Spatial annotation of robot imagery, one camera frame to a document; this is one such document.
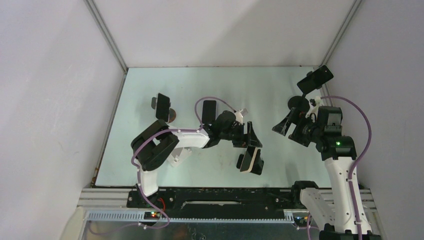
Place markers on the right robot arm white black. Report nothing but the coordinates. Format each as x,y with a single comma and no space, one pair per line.
347,219

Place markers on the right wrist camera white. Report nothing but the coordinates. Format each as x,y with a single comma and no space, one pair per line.
314,104

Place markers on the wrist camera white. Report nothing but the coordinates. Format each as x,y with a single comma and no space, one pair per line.
314,104
240,114

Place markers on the grey slotted cable duct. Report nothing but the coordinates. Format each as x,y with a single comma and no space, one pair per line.
142,216

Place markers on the phone with white case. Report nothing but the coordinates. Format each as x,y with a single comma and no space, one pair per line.
162,108

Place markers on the black folding phone stand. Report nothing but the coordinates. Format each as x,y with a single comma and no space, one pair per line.
258,165

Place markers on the black phone on round stand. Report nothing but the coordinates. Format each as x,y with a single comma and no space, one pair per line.
315,79

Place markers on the right circuit board with LEDs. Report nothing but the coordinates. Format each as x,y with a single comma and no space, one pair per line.
300,221

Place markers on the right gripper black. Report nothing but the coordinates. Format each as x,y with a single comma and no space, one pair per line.
302,119

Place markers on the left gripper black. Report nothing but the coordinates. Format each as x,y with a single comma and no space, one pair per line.
249,139

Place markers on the white folding phone stand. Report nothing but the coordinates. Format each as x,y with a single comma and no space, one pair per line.
178,155

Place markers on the phone with lilac case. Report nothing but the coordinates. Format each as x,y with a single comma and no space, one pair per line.
209,111

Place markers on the phone with cream case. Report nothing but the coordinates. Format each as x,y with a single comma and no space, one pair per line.
249,159

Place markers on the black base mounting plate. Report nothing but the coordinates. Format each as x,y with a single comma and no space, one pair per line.
220,203

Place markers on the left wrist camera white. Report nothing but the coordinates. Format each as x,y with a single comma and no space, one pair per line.
240,114

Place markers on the grey stand wooden round base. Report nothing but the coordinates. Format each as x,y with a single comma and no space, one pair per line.
172,112

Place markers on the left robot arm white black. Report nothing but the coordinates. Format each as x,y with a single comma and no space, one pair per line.
160,143

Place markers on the left circuit board with LEDs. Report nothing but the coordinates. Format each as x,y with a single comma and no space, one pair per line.
152,215

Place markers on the black round base phone stand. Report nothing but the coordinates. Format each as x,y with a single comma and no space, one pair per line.
301,102

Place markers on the circuit board with leds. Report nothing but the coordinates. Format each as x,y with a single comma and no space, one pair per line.
152,215
300,221

